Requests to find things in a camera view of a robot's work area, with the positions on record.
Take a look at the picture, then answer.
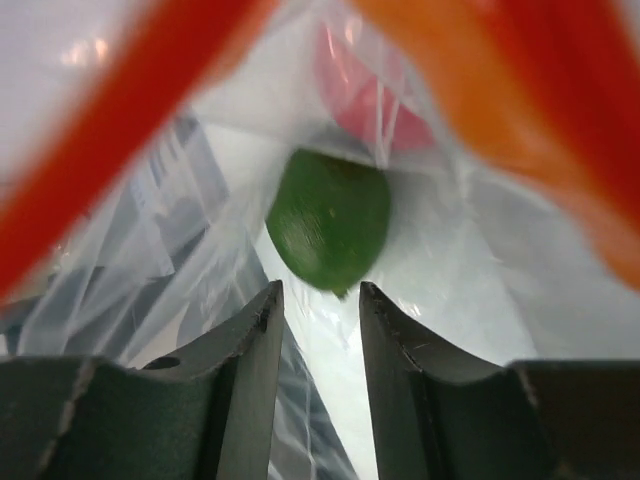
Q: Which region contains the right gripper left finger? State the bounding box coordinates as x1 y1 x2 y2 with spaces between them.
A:
1 281 284 479

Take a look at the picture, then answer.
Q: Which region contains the green fake avocado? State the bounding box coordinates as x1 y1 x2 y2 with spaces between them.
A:
265 149 392 299

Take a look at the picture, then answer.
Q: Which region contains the clear zip top bag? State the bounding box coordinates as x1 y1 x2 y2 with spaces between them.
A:
1 1 639 479

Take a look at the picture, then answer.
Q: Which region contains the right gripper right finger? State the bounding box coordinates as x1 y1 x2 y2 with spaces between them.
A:
359 282 639 479

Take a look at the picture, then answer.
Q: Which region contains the red fake apple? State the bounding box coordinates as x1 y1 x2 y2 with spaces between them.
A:
313 24 434 152

